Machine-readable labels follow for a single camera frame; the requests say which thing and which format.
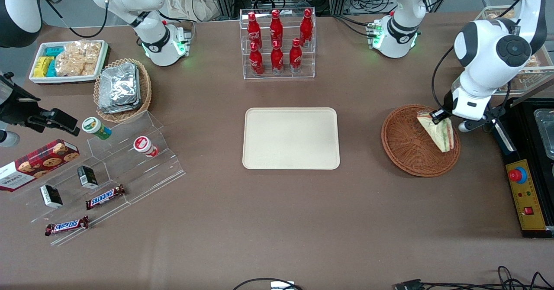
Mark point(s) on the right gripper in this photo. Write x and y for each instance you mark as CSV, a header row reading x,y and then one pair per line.
x,y
17,107

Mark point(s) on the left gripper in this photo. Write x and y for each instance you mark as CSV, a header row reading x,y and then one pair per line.
x,y
446,107

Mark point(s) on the triangle sandwich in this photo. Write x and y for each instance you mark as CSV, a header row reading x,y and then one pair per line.
x,y
443,138

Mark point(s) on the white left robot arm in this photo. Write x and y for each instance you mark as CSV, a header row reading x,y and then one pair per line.
x,y
497,47

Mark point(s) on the round brown wicker basket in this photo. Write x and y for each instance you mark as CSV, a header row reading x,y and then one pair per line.
x,y
407,147

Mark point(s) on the oval light wicker basket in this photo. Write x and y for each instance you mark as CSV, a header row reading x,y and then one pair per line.
x,y
145,86

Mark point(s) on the cream plastic tray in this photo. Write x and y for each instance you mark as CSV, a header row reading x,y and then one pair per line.
x,y
291,138

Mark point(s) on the red tartan cookie box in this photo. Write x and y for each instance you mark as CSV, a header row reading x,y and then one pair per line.
x,y
39,164

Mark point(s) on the green yoghurt cup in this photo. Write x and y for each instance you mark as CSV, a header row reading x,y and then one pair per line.
x,y
96,127

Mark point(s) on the white rectangular snack bin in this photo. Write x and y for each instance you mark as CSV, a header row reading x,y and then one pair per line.
x,y
37,80

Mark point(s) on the yellow snack packet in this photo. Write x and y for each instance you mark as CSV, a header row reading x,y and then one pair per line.
x,y
42,67

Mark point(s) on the small black box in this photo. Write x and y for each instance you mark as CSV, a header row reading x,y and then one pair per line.
x,y
88,177
51,196

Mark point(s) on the clear bag of crackers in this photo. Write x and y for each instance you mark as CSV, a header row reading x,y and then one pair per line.
x,y
78,58

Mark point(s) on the teal snack packet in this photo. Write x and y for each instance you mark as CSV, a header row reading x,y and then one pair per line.
x,y
54,51

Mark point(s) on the Snickers chocolate bar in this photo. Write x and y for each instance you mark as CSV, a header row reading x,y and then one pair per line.
x,y
67,226
105,197

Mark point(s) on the clear acrylic stepped shelf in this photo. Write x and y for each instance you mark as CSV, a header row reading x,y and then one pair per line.
x,y
130,177

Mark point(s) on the red yoghurt cup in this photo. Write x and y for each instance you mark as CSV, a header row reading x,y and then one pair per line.
x,y
145,146

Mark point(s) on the clear plastic container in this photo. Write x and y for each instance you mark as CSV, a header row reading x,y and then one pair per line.
x,y
545,130

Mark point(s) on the clear container with food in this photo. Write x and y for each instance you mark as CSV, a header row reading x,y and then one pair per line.
x,y
479,17

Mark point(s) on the packaged pastry snack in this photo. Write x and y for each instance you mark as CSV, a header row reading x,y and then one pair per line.
x,y
536,67
500,15

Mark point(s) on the black machine with yellow panel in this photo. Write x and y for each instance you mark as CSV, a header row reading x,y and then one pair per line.
x,y
530,203

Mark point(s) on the red cola bottle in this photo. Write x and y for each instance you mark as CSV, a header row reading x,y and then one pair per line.
x,y
277,58
295,56
276,28
306,26
256,60
254,30

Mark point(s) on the clear acrylic bottle rack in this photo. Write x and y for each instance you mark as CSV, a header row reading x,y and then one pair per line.
x,y
277,75

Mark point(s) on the crumpled beige cloth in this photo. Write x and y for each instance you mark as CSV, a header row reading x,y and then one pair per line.
x,y
190,0

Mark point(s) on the small white adapter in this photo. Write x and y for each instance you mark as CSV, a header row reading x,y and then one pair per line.
x,y
282,285

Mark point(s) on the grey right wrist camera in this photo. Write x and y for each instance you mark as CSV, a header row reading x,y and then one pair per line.
x,y
8,138

